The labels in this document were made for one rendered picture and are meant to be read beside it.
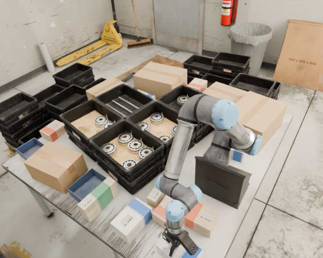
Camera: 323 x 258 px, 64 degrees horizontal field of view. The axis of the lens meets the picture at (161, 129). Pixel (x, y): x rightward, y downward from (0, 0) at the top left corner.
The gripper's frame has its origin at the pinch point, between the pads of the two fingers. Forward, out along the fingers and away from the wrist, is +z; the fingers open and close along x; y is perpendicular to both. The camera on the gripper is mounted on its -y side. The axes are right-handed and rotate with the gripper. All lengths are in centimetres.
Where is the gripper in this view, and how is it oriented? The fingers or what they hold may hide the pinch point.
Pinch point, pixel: (179, 250)
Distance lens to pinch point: 137.8
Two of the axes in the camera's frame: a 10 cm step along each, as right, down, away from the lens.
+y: -7.6, -3.8, 5.2
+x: -6.4, 5.3, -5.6
